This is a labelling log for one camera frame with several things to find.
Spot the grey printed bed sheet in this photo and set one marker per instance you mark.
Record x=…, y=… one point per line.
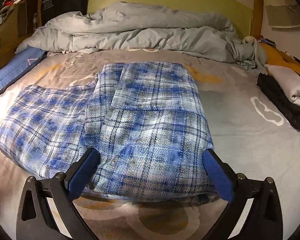
x=248, y=132

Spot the checkered hanging cloth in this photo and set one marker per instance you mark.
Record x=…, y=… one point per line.
x=282, y=14

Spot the wooden bunk bed frame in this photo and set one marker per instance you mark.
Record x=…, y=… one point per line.
x=257, y=10

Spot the grey rumpled duvet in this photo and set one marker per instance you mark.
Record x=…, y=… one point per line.
x=125, y=25

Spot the blue plaid flannel shirt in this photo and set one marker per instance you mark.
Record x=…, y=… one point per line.
x=145, y=119

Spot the blue pillow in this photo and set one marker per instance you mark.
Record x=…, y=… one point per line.
x=20, y=65

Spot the black folded garment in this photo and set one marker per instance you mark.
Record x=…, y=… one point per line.
x=272, y=90

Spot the cluttered wooden shelf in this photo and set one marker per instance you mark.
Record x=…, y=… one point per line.
x=18, y=20

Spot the grey folded sweatshirt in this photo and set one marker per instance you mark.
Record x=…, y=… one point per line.
x=288, y=80

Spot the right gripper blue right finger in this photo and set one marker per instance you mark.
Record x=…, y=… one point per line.
x=220, y=174

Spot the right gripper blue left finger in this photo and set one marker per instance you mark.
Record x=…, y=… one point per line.
x=80, y=172

